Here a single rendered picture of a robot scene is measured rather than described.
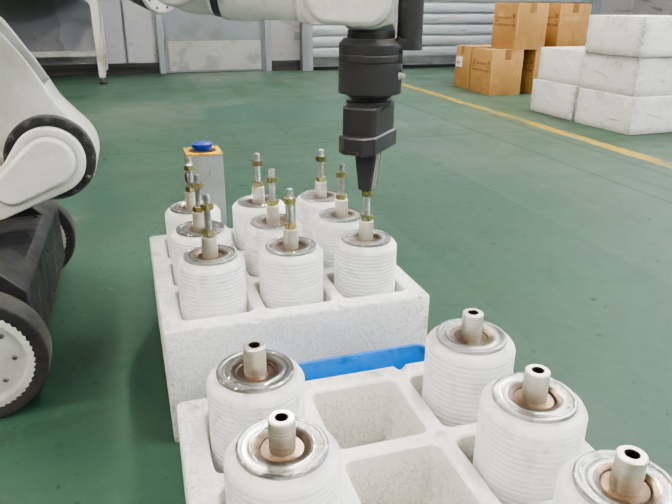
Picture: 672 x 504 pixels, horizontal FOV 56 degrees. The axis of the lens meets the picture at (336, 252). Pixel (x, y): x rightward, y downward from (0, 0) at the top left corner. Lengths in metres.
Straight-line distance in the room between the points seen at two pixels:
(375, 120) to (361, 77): 0.06
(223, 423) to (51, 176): 0.63
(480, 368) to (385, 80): 0.41
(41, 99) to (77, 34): 4.83
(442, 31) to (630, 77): 3.43
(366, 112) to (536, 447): 0.49
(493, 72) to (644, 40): 1.46
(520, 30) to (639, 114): 1.48
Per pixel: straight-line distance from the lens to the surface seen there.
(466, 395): 0.68
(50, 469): 0.97
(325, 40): 6.14
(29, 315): 1.03
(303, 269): 0.90
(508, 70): 4.63
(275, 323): 0.89
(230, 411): 0.60
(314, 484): 0.51
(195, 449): 0.66
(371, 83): 0.86
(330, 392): 0.73
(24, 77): 1.15
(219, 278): 0.87
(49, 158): 1.12
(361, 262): 0.93
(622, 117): 3.42
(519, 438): 0.59
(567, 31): 4.89
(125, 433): 1.00
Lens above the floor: 0.59
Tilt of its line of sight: 22 degrees down
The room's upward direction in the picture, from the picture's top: straight up
